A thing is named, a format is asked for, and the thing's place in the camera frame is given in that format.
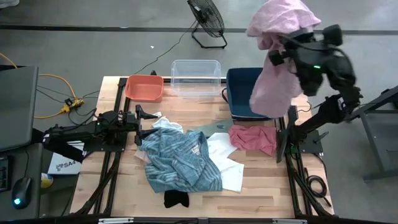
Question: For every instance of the dark grey computer desk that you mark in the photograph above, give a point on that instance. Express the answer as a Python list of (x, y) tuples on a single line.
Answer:
[(34, 186)]

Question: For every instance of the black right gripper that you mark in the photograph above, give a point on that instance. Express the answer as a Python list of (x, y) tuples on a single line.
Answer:
[(304, 46)]

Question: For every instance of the orange plastic bin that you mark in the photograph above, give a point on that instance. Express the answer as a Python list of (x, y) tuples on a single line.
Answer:
[(144, 88)]

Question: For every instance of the black aluminium rig frame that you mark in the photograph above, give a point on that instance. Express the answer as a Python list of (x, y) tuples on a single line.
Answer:
[(122, 84)]

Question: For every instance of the white cardboard box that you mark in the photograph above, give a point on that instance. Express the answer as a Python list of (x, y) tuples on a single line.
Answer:
[(62, 165)]

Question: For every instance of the light pink terry towel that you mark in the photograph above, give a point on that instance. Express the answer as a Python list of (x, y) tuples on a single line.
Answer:
[(276, 90)]

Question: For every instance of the grey monitor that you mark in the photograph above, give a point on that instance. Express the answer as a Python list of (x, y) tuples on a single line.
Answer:
[(17, 105)]

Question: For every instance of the yellow round object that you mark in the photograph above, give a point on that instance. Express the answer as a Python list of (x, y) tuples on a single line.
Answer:
[(46, 181)]

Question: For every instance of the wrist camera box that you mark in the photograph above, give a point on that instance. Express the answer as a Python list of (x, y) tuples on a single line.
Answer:
[(332, 34), (109, 117)]

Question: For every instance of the black computer mouse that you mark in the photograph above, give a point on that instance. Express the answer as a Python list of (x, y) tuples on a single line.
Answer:
[(21, 193)]

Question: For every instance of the silver aluminium bracket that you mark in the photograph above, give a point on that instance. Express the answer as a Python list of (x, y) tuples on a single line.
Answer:
[(116, 220), (289, 221)]

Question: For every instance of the black cloth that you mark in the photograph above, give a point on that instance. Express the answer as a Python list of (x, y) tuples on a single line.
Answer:
[(175, 199)]

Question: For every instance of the dark grey side table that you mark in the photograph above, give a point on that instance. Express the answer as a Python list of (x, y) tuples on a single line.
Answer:
[(370, 140)]

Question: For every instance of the pale pink garment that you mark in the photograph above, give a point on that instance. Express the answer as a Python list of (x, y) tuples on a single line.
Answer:
[(141, 155)]

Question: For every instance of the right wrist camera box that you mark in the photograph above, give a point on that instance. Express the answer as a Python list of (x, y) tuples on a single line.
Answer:
[(332, 34)]

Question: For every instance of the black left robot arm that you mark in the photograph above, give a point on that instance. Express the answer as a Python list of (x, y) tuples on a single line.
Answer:
[(77, 130)]

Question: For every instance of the white shorts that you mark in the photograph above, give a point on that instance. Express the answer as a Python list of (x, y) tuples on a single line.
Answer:
[(230, 174)]

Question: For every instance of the small white towel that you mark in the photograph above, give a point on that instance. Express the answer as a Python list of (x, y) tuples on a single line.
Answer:
[(166, 124)]

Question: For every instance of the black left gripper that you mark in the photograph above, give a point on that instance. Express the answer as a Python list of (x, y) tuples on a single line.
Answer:
[(129, 122)]

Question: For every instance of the clear plastic bin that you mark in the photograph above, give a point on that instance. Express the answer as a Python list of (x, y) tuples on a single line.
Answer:
[(196, 77)]

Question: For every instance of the navy white fabric basket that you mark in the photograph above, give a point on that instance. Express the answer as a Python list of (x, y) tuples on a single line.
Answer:
[(241, 93)]

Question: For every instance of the rose red cloth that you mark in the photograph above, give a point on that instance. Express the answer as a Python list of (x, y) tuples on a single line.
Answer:
[(252, 138)]

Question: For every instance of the blue striped shirt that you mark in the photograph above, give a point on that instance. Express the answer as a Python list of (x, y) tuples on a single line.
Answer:
[(177, 158)]

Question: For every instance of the black keyboard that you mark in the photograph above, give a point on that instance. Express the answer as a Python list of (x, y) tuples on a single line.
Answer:
[(3, 174)]

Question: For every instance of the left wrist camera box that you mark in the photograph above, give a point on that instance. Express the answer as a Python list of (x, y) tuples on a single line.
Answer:
[(109, 117)]

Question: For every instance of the black floor fan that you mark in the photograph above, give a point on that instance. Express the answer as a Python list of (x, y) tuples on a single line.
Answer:
[(206, 15)]

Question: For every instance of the green sock with bird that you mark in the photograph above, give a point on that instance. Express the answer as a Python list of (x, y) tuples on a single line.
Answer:
[(211, 128)]

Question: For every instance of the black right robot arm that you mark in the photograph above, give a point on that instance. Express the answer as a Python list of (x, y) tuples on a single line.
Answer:
[(339, 74)]

